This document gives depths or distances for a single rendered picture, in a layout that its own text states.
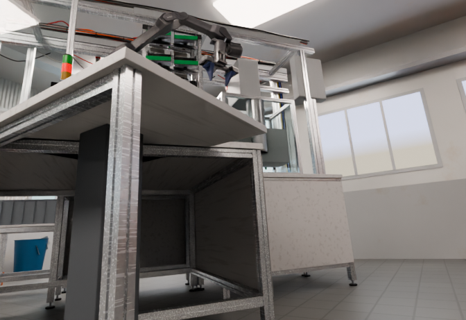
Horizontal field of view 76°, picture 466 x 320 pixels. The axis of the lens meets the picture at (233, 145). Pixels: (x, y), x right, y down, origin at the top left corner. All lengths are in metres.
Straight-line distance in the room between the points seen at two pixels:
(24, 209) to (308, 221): 2.58
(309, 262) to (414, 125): 2.79
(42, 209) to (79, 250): 2.33
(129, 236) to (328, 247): 2.02
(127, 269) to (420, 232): 4.11
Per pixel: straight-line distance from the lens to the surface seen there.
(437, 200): 4.51
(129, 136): 0.68
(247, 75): 2.75
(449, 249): 4.52
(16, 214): 3.48
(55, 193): 2.69
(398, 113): 4.72
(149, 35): 1.40
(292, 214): 2.36
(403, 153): 4.58
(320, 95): 2.92
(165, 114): 1.01
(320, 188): 2.54
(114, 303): 0.65
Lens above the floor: 0.45
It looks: 16 degrees up
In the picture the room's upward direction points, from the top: 3 degrees counter-clockwise
